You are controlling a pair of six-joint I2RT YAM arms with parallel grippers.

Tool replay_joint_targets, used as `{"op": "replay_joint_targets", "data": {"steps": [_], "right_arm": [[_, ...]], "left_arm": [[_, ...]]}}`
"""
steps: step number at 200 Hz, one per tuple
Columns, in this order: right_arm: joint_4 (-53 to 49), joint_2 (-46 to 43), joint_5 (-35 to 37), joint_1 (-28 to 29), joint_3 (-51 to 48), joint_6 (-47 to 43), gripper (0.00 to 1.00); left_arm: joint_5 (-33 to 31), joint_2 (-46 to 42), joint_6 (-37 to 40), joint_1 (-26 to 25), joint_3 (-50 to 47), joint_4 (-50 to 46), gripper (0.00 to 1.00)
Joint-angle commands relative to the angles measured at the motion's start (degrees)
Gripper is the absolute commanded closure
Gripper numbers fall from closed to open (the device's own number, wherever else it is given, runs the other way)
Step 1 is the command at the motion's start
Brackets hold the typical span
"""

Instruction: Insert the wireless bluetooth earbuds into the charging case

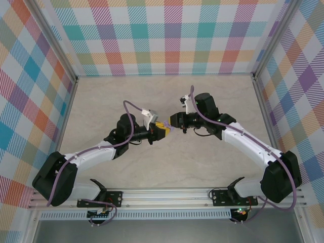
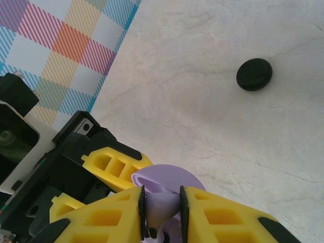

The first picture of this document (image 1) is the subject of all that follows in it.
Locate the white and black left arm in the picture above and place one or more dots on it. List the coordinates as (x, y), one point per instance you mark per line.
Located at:
(88, 155)

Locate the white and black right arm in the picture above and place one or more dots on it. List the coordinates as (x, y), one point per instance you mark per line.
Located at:
(253, 144)

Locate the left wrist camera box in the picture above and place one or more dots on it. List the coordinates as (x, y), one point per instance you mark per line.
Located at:
(152, 117)

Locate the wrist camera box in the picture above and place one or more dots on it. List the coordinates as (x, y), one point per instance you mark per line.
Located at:
(152, 117)
(187, 102)

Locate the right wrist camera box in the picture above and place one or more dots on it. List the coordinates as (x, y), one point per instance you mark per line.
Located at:
(187, 102)

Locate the aluminium table side rail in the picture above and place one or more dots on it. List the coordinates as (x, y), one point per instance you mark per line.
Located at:
(67, 111)
(268, 126)

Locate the long aluminium base rail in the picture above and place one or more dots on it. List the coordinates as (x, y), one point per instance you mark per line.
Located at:
(164, 197)

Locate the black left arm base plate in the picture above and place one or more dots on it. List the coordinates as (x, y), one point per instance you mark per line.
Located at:
(116, 197)

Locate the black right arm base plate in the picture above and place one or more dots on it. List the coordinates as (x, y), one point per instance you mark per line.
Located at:
(219, 197)

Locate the aluminium frame post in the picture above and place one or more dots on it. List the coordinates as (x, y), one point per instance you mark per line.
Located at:
(274, 38)
(58, 43)

